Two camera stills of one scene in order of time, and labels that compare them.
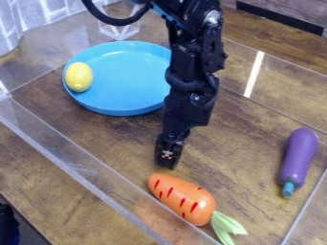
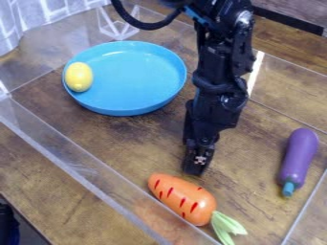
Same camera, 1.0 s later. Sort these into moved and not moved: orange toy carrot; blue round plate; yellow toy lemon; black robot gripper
Moved: black robot gripper
Not moved: orange toy carrot; blue round plate; yellow toy lemon
